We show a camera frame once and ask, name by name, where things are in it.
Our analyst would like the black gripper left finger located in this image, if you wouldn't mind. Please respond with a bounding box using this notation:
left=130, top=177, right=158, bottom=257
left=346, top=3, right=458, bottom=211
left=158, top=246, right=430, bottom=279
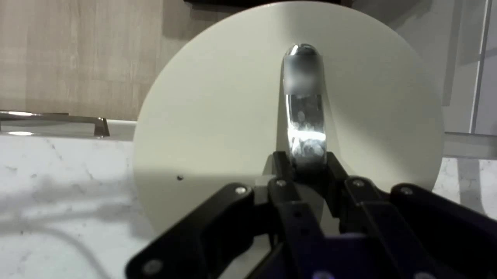
left=124, top=150, right=332, bottom=279

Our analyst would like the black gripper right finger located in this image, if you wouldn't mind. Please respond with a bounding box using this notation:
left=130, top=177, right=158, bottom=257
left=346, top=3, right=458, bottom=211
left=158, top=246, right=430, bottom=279
left=323, top=150, right=497, bottom=279

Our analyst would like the cream round plate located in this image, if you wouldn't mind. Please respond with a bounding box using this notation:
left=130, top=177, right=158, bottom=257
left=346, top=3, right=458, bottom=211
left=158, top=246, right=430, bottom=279
left=132, top=0, right=446, bottom=234

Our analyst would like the silver cabinet handle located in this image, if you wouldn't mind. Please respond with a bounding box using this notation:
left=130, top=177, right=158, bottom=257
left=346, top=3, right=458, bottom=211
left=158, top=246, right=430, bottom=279
left=0, top=110, right=112, bottom=139

